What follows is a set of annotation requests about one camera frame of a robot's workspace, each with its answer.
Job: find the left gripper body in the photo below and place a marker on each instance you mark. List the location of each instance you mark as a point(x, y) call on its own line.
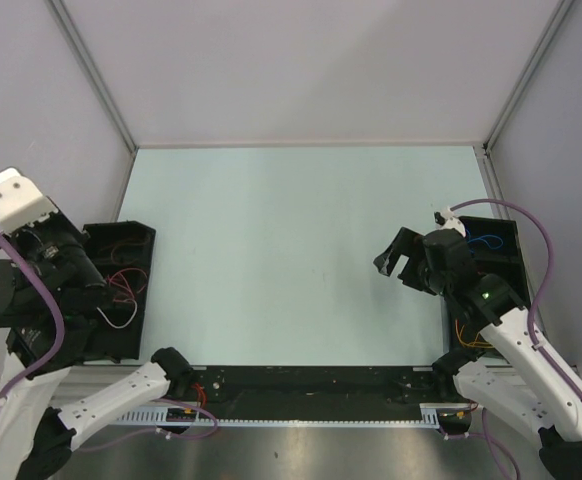
point(56, 236)

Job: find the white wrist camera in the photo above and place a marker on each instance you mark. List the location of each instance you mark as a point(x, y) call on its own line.
point(446, 219)
point(21, 201)

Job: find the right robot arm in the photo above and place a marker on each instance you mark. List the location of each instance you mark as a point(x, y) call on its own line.
point(549, 412)

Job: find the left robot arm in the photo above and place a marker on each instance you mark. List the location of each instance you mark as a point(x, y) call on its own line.
point(52, 301)

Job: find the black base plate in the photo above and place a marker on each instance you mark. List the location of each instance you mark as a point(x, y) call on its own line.
point(318, 394)

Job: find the black sorting bin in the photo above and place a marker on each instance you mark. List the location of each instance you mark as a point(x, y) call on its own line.
point(108, 323)
point(494, 245)

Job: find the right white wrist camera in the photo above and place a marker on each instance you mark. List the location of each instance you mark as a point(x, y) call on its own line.
point(446, 219)

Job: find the right black sorting bin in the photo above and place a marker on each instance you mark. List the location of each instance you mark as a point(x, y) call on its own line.
point(494, 245)

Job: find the aluminium frame rail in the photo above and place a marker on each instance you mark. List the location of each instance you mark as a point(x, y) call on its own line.
point(84, 59)

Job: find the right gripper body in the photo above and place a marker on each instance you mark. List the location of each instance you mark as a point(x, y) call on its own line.
point(434, 281)

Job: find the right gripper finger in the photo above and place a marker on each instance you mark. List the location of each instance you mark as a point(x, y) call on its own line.
point(413, 274)
point(404, 244)

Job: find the left black sorting bin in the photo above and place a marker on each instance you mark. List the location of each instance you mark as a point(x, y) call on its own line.
point(108, 323)

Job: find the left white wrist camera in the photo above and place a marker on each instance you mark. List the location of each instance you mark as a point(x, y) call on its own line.
point(21, 201)

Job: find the white slotted cable duct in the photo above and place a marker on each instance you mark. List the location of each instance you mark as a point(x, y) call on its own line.
point(163, 416)

